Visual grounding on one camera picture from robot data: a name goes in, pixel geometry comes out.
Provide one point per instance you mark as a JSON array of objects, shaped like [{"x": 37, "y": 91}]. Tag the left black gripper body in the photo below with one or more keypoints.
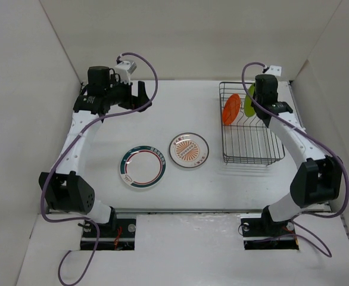
[{"x": 122, "y": 95}]

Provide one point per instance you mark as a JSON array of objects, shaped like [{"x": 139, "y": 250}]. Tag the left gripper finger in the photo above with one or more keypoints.
[
  {"x": 142, "y": 94},
  {"x": 140, "y": 106}
]

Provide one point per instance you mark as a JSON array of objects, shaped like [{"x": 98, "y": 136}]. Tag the white plate teal rim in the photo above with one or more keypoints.
[{"x": 142, "y": 167}]

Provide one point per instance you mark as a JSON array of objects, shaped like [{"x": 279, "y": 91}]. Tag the orange plastic plate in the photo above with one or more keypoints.
[{"x": 231, "y": 109}]

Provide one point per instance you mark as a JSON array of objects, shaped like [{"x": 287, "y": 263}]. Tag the green plastic plate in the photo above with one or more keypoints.
[{"x": 248, "y": 107}]

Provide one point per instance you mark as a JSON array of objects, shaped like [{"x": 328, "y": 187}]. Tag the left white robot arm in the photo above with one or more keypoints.
[{"x": 64, "y": 188}]

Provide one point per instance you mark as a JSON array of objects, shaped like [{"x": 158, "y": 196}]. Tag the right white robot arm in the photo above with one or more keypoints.
[{"x": 318, "y": 175}]

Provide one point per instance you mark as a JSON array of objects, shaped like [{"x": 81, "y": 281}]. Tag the white plate orange sunburst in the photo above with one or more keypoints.
[{"x": 189, "y": 150}]

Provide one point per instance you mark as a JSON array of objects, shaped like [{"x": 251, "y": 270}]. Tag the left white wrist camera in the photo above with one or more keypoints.
[{"x": 125, "y": 69}]

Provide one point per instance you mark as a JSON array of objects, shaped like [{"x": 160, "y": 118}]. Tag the dark wire dish rack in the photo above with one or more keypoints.
[{"x": 248, "y": 141}]

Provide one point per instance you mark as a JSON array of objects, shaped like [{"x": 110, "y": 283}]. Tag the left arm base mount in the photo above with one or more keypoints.
[{"x": 120, "y": 239}]

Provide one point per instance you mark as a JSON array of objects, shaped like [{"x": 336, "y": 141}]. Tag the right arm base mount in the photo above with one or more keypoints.
[{"x": 257, "y": 236}]

